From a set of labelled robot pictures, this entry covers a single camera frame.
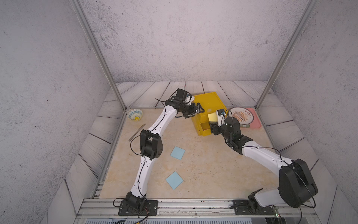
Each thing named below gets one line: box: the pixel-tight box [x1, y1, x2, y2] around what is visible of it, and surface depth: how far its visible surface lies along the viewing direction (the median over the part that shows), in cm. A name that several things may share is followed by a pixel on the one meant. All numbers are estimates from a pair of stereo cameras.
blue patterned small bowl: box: [126, 108, 144, 121], surface depth 117 cm
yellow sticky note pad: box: [207, 112, 218, 122], surface depth 86 cm
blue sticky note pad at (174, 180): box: [165, 170, 184, 191], surface depth 84 cm
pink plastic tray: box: [240, 107, 262, 129], surface depth 110 cm
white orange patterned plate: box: [228, 106, 255, 125], surface depth 117 cm
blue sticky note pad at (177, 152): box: [169, 146, 186, 161], surface depth 96 cm
